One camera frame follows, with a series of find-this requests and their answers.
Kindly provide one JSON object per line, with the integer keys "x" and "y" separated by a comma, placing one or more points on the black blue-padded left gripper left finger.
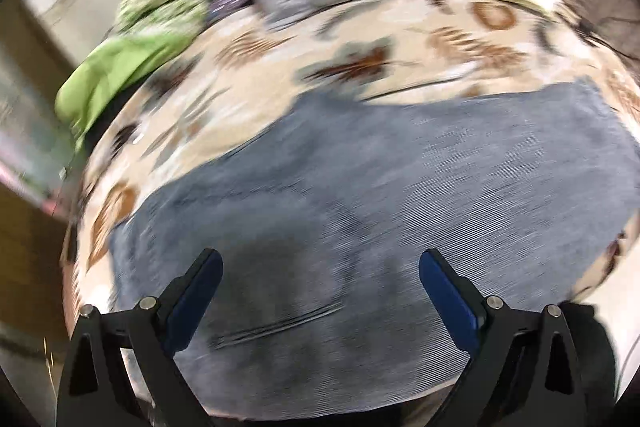
{"x": 186, "y": 299}

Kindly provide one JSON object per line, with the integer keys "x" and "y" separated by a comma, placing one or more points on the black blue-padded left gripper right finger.
{"x": 456, "y": 300}

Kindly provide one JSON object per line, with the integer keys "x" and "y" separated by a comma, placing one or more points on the grey-blue denim pants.
{"x": 322, "y": 218}

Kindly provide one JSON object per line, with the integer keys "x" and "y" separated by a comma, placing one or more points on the stained glass door panel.
{"x": 37, "y": 151}

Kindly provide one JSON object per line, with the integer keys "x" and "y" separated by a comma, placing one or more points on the bright green cloth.
{"x": 110, "y": 68}

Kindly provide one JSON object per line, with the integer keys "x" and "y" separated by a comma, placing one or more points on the beige leaf-print blanket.
{"x": 239, "y": 76}

